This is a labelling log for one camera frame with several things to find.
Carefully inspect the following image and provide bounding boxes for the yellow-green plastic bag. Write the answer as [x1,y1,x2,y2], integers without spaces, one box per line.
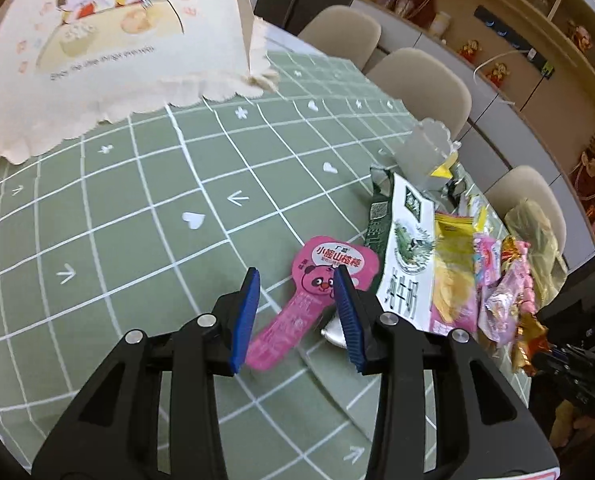
[502,199,568,311]

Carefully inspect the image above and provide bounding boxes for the green white snack bag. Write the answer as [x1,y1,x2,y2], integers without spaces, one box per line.
[365,165,438,333]

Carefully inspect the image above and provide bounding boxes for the red gold figurine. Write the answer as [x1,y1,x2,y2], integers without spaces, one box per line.
[486,61,509,87]
[459,39,483,64]

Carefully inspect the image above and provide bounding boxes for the white wooden sideboard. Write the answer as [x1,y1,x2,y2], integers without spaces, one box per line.
[355,0,595,261]

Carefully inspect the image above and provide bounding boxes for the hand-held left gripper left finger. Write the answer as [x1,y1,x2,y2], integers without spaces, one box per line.
[32,266,262,480]

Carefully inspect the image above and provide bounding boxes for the silver foil wrapper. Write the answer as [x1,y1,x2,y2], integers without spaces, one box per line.
[320,312,351,350]

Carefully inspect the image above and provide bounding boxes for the pink bear print wrapper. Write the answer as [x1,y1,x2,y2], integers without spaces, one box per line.
[245,235,381,372]

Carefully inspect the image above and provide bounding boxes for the green checked tablecloth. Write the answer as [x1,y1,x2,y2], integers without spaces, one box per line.
[0,50,533,480]

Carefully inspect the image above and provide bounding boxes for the doll in dark red bag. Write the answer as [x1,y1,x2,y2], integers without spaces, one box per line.
[567,134,595,202]

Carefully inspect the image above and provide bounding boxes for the gold red foil wrapper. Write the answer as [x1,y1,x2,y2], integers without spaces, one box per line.
[511,312,549,376]

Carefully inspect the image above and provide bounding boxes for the white cable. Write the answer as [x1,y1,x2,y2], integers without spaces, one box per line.
[472,49,534,107]

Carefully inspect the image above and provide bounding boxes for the clear plastic packaging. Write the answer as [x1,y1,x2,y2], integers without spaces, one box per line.
[395,117,461,196]

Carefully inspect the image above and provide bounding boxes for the cream cartoon print food cover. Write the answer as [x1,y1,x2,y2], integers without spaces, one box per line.
[0,0,281,171]

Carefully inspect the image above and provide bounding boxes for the black power strip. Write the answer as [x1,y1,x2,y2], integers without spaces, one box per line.
[475,5,554,80]

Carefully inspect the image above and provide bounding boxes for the yellow snack packet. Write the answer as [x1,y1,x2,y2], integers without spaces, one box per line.
[430,211,488,336]

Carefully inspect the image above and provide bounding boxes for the pink white candy wrapper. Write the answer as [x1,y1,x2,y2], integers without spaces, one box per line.
[472,232,504,287]

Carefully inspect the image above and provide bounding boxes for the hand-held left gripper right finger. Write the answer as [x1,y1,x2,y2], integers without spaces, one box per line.
[331,265,561,480]

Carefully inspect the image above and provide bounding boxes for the beige chair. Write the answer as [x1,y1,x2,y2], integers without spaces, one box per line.
[365,47,473,143]
[297,5,382,73]
[485,165,568,261]

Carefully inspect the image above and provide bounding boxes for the silver pink candy wrapper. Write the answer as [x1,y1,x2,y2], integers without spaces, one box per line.
[480,282,521,346]

